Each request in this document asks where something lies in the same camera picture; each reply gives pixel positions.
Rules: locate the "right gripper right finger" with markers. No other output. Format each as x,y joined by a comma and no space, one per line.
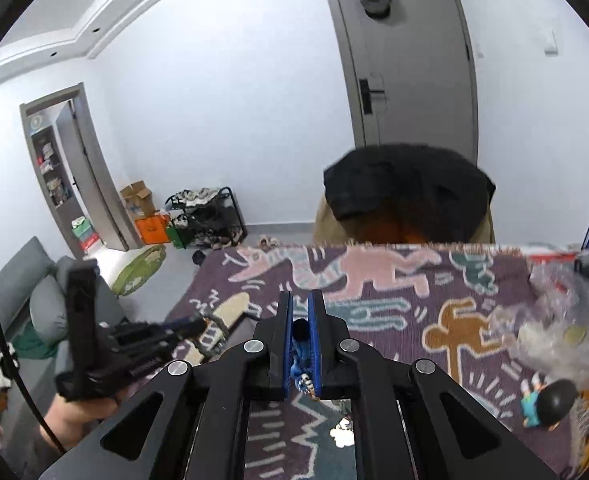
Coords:
327,381

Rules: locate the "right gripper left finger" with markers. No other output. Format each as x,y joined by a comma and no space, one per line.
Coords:
273,380

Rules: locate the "left hand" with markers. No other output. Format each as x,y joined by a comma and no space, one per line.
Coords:
68,419

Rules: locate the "green oval floor mat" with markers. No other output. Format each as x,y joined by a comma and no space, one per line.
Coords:
138,272

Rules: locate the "white sneakers on floor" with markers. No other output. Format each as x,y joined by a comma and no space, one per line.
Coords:
267,242

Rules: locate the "grey sofa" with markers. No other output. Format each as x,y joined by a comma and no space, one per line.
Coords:
32,289

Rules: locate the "black slippers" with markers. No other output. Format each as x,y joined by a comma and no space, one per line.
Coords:
198,257

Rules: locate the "patterned purple woven blanket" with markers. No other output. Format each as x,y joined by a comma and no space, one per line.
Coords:
408,303

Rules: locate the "black shoe rack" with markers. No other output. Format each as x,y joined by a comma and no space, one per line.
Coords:
208,218

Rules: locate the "orange paper bag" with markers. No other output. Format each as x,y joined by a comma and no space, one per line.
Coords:
152,230

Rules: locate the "cardboard box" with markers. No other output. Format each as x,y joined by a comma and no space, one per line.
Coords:
137,199

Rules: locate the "small doll figure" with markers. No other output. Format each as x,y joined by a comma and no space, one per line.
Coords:
546,404

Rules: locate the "clear plastic bag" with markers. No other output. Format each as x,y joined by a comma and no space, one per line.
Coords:
549,334

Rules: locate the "grey door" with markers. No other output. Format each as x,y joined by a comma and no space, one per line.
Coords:
421,56

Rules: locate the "black door handle lock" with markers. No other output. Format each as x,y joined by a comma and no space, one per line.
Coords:
367,94

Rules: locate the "white light switch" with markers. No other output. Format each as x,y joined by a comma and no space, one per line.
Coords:
549,42

